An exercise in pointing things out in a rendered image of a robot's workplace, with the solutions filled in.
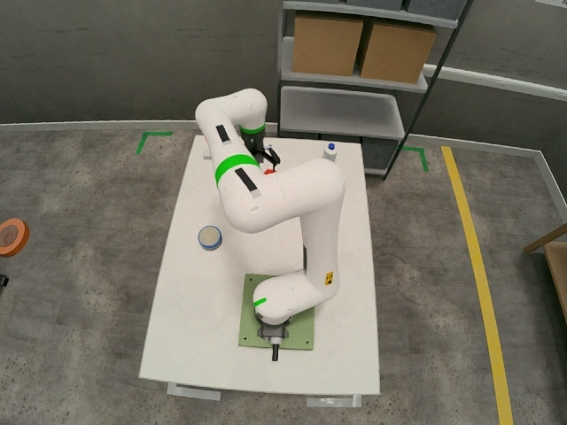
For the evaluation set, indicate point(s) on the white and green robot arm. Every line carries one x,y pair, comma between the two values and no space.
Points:
254,202

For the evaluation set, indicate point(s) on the blue and grey round tin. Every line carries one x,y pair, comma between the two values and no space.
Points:
210,238

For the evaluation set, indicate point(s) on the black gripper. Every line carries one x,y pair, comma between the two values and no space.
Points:
260,147

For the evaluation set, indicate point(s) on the white bottle with blue cap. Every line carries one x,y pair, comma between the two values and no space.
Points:
330,152

